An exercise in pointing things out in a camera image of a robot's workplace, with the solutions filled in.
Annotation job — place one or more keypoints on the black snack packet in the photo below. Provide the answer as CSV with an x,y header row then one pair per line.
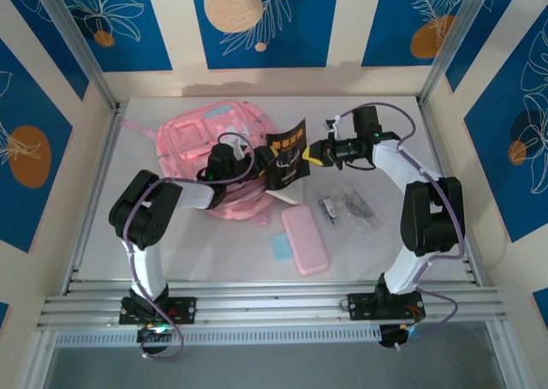
x,y
289,157

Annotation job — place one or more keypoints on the pink backpack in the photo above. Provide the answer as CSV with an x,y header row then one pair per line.
x,y
188,127

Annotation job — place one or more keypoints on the clear bag with dark items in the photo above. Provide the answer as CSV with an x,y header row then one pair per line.
x,y
357,209

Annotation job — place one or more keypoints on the light blue eraser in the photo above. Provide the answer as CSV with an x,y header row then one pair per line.
x,y
281,247

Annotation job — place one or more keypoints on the pink pencil case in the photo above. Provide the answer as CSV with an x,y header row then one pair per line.
x,y
304,241

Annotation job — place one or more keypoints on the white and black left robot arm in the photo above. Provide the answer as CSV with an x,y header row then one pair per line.
x,y
145,269

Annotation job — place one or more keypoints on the black base electronics box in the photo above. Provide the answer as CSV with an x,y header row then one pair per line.
x,y
154,341
391,336

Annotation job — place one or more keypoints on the aluminium side rail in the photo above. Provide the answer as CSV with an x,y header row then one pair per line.
x,y
103,157
449,192

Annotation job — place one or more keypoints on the aluminium front rail beam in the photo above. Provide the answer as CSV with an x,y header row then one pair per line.
x,y
274,303

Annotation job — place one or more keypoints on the aluminium corner post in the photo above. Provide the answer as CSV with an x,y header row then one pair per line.
x,y
456,42
79,42

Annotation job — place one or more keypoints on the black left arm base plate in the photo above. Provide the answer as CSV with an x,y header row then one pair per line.
x,y
188,309

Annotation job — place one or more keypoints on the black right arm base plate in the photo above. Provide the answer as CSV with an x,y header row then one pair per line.
x,y
357,305

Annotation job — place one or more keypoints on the aluminium frame leg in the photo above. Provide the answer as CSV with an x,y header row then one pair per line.
x,y
40,359
507,359

